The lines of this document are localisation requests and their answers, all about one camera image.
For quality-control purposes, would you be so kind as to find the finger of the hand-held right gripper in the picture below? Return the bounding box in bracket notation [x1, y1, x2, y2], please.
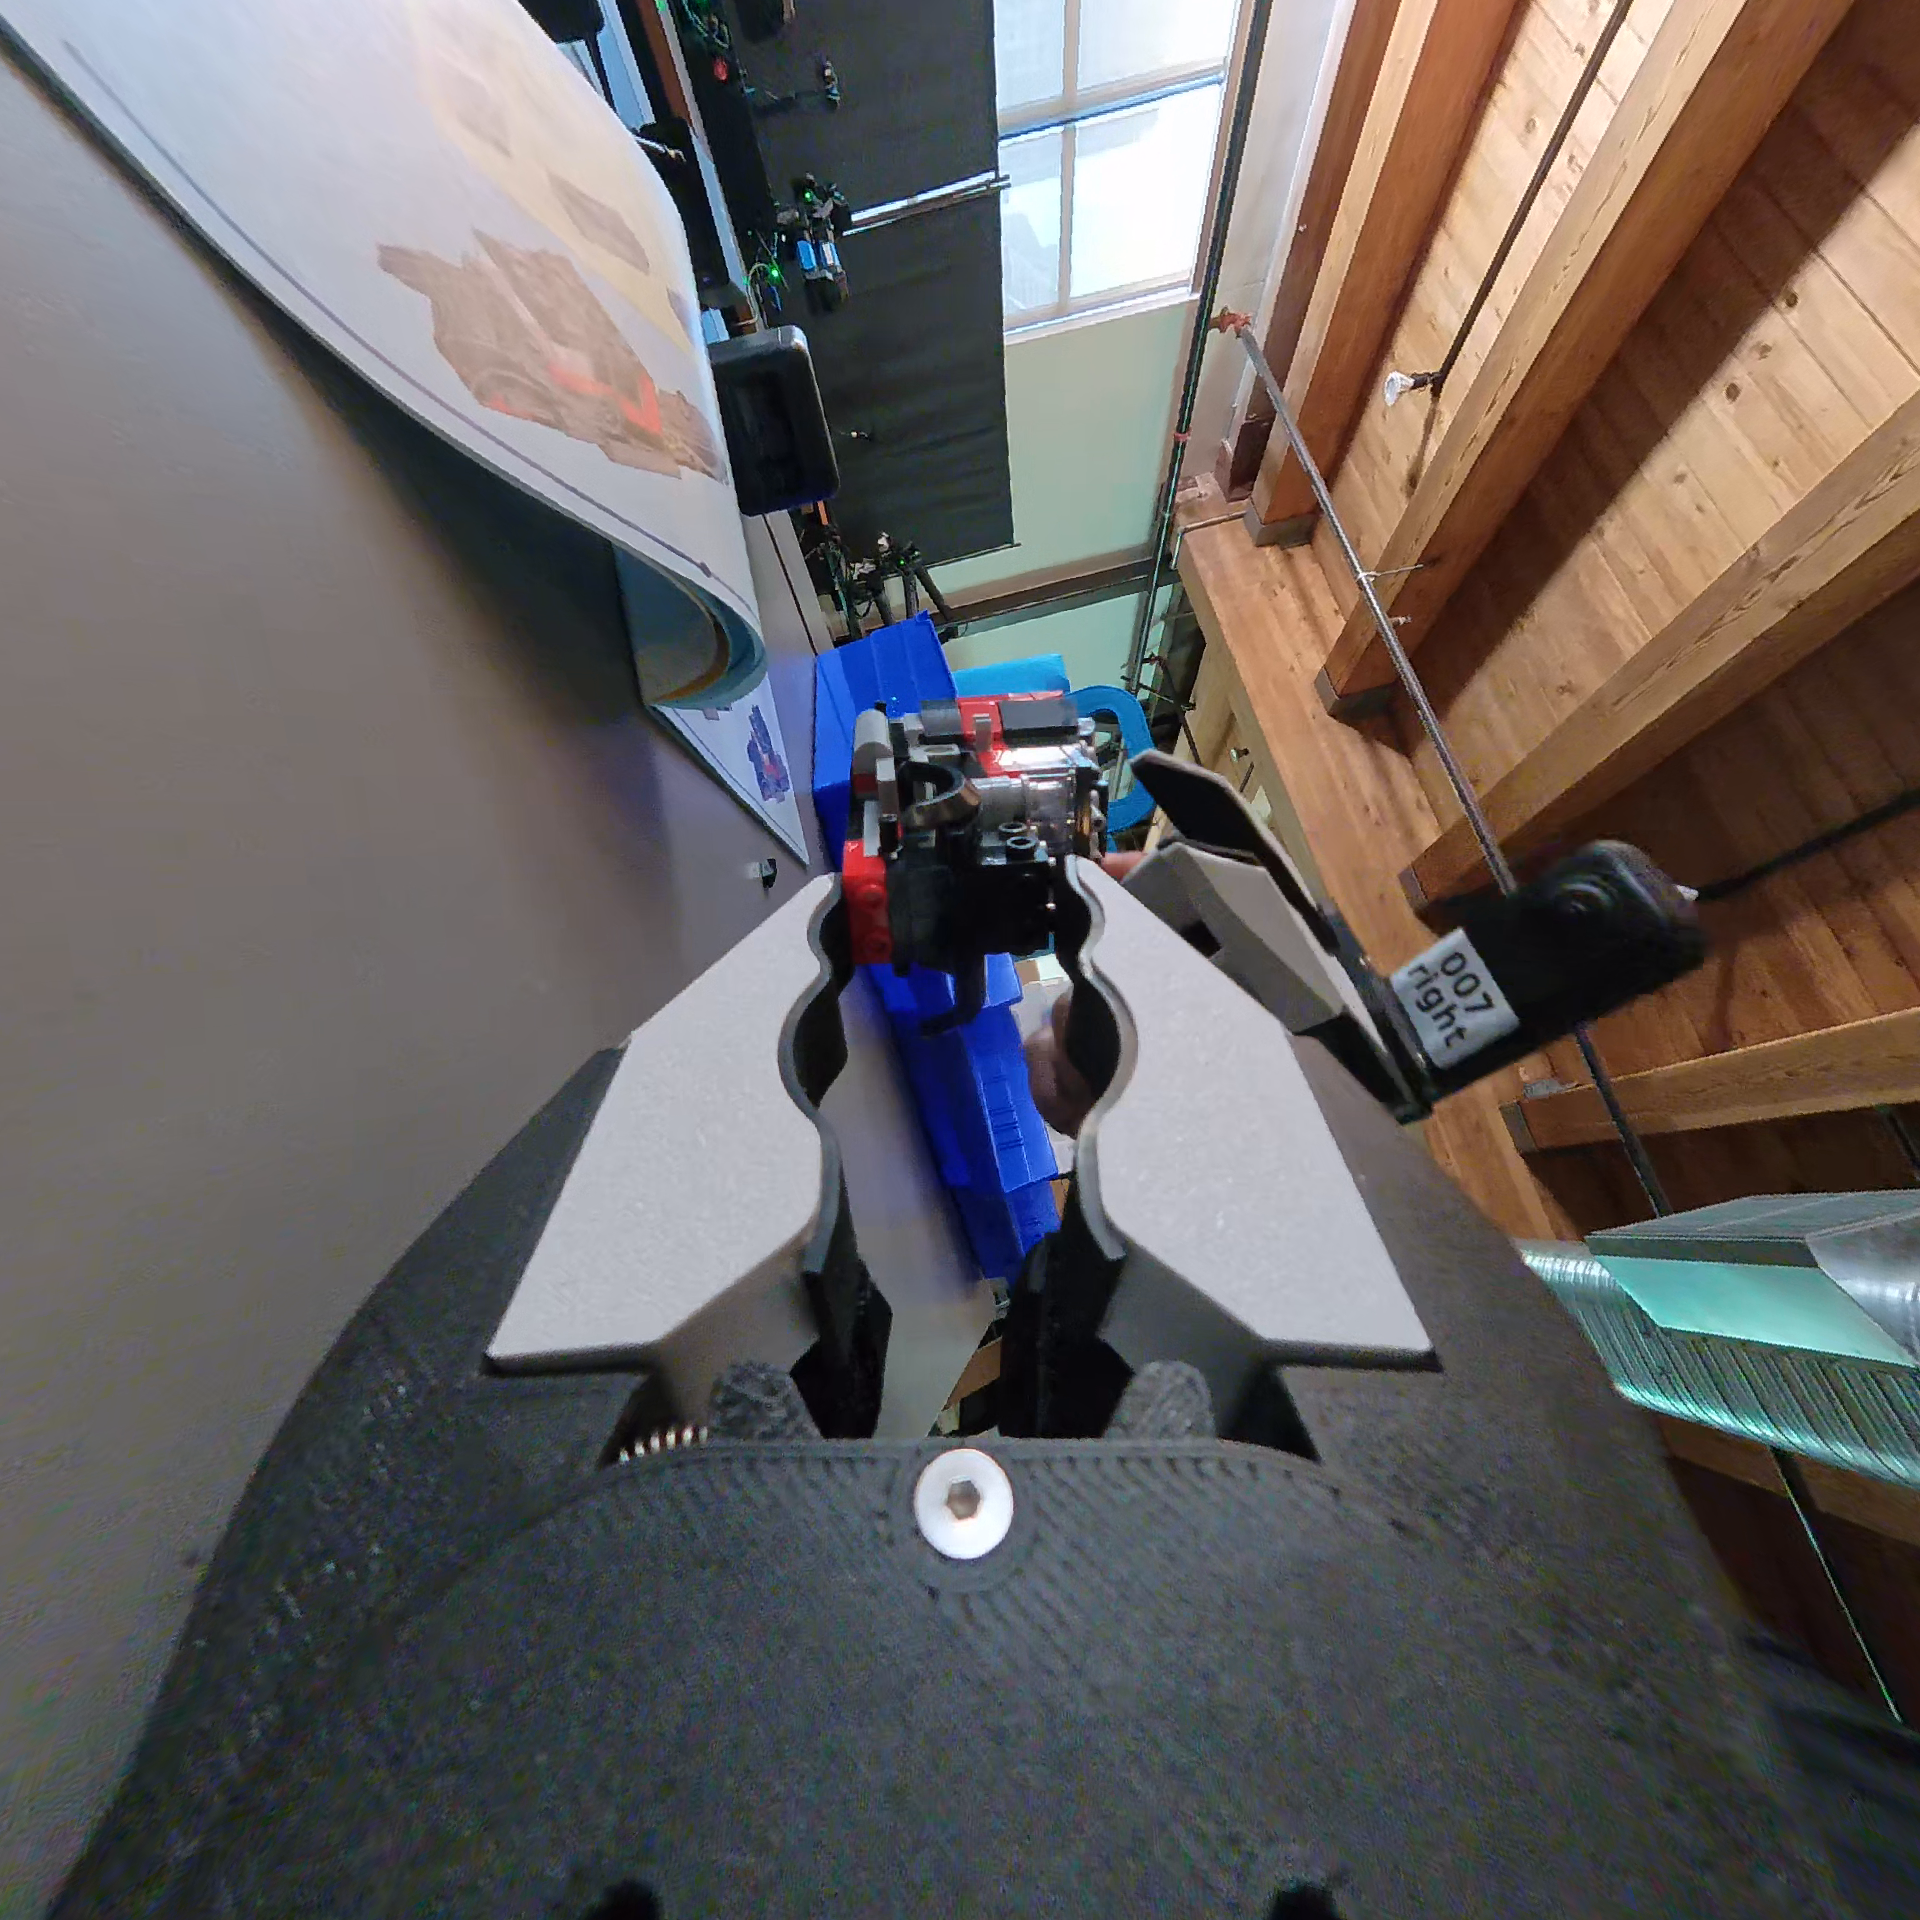
[1126, 749, 1365, 968]
[1125, 837, 1398, 1042]

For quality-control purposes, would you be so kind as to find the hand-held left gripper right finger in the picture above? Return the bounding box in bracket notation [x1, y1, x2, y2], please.
[1052, 869, 1436, 1375]

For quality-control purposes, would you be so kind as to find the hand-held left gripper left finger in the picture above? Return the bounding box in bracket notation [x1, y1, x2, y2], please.
[483, 876, 846, 1375]

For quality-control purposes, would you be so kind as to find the black red toy brick model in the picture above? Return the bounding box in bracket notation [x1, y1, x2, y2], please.
[839, 693, 1121, 1039]

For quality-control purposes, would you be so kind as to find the grey desk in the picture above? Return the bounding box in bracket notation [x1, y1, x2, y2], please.
[0, 44, 999, 1920]

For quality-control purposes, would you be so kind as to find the person's right hand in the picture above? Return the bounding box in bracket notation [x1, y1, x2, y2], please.
[1030, 983, 1125, 1143]

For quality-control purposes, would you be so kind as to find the long metal ceiling rod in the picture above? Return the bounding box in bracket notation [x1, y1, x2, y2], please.
[1213, 302, 1675, 1217]

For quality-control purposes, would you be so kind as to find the flat printed leaflet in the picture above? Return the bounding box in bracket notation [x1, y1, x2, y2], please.
[649, 678, 812, 869]

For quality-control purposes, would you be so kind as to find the black tripod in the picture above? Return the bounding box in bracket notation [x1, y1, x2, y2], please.
[812, 521, 950, 634]

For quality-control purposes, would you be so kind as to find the black backdrop curtain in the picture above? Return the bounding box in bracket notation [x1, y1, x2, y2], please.
[661, 0, 1020, 560]

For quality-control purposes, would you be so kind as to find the black and silver box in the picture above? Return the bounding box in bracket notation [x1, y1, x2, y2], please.
[706, 327, 844, 521]

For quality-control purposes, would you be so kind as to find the large paned window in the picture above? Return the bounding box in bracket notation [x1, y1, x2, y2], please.
[991, 0, 1251, 335]

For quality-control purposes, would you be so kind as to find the open building instruction booklet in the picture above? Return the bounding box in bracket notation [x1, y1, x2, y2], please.
[0, 0, 771, 708]

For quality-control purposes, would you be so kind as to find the silver ventilation duct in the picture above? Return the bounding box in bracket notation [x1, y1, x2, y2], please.
[1512, 1189, 1920, 1459]

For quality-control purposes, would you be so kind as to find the camera rig with green lights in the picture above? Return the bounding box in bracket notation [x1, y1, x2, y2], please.
[747, 171, 858, 320]

